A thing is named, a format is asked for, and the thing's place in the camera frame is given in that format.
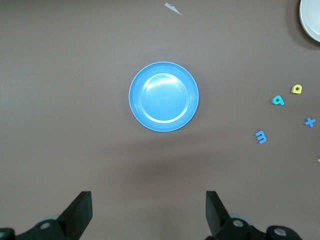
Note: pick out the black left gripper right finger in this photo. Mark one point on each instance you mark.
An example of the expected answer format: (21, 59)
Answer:
(220, 220)

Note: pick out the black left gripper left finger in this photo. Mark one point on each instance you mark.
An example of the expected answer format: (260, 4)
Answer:
(75, 220)

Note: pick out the blue foam letter m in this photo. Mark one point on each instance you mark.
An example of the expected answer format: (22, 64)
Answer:
(261, 137)

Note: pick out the teal letter b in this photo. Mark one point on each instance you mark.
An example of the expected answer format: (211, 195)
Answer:
(275, 100)

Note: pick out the yellow foam letter a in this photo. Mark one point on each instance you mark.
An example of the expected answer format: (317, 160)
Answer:
(293, 90)

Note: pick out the brown table cover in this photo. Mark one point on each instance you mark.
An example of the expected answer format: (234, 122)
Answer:
(75, 100)

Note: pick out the blue foam letter x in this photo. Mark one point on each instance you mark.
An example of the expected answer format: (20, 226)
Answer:
(310, 122)

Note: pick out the blue plate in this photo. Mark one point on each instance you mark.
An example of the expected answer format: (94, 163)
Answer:
(163, 97)

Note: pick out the white tape scrap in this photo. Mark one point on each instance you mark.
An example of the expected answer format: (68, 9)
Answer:
(172, 8)

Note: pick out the beige plate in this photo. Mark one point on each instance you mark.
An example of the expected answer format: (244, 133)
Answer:
(312, 17)

